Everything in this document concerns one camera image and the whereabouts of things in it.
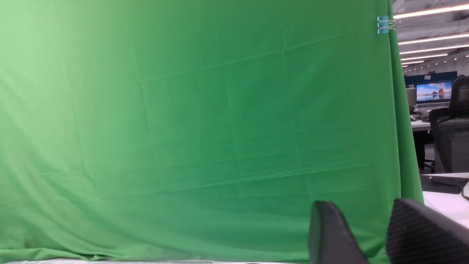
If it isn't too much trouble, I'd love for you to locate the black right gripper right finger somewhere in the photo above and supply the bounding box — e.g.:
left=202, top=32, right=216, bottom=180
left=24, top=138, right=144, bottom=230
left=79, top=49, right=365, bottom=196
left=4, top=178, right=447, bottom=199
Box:
left=385, top=199, right=469, bottom=264

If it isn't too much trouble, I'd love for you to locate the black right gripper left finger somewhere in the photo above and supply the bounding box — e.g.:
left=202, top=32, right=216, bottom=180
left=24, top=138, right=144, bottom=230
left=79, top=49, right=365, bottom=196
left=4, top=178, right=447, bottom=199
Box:
left=309, top=201, right=369, bottom=264

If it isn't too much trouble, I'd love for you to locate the white office desk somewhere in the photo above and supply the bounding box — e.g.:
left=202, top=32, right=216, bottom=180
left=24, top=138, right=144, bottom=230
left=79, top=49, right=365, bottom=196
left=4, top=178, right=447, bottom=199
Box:
left=411, top=120, right=431, bottom=132

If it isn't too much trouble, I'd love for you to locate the black office chair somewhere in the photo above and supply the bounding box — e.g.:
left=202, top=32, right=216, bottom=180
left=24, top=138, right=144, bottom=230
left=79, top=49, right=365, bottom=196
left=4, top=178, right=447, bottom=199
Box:
left=429, top=76, right=469, bottom=173

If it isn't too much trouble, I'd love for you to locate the laptop with lit screen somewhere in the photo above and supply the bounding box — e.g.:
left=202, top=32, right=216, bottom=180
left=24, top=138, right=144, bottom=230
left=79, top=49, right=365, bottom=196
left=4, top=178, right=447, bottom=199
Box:
left=414, top=81, right=452, bottom=113

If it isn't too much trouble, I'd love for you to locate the green backdrop curtain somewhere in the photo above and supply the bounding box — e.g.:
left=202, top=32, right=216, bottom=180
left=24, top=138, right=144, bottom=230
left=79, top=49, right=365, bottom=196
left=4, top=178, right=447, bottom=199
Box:
left=0, top=0, right=423, bottom=264

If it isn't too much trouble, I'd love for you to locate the blue binder clip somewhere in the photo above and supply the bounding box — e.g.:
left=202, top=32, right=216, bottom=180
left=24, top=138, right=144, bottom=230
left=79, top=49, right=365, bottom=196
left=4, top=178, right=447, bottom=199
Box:
left=377, top=16, right=397, bottom=35

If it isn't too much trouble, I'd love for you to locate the black cable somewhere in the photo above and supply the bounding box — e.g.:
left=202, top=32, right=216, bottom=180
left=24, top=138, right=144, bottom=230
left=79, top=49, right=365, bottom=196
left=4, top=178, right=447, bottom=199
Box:
left=428, top=176, right=469, bottom=201

